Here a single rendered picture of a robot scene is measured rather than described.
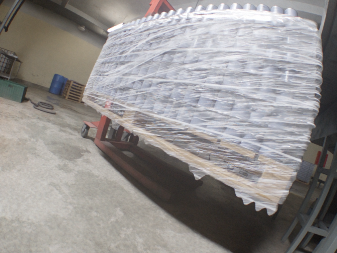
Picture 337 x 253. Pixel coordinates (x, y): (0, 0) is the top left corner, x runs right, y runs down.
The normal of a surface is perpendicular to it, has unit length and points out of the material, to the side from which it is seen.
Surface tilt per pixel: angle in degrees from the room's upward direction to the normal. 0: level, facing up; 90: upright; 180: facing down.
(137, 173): 90
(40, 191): 0
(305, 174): 91
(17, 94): 90
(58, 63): 90
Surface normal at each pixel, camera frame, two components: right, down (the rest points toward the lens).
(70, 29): 0.75, 0.29
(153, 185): -0.56, -0.18
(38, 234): 0.33, -0.94
